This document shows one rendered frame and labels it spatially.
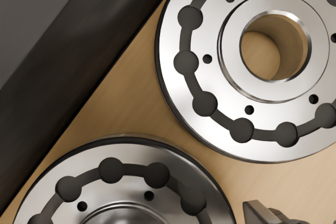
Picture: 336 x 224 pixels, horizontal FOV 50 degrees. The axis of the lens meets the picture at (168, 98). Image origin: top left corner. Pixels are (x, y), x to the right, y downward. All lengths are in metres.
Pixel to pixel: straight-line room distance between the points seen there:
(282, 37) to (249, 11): 0.03
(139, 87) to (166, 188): 0.06
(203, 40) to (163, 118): 0.05
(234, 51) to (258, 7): 0.02
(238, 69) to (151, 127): 0.06
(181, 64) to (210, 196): 0.06
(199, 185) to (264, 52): 0.08
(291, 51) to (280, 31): 0.01
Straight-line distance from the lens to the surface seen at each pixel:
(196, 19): 0.17
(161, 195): 0.16
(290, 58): 0.19
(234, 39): 0.16
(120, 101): 0.19
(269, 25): 0.19
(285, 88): 0.16
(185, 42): 0.16
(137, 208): 0.16
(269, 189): 0.20
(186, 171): 0.16
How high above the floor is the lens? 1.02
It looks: 88 degrees down
